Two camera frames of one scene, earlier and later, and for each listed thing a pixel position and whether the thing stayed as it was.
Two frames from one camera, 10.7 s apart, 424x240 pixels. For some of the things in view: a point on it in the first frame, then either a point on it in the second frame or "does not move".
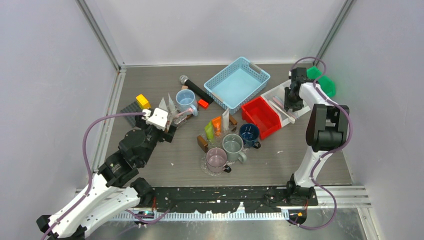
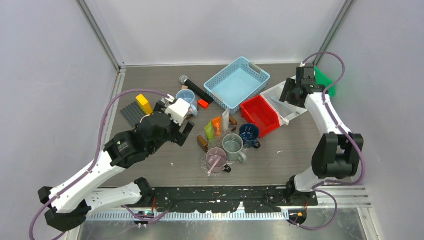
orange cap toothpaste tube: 225,118 does not move
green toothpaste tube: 209,130 does not move
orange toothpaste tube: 217,123 does not move
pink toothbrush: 279,103 to 215,163
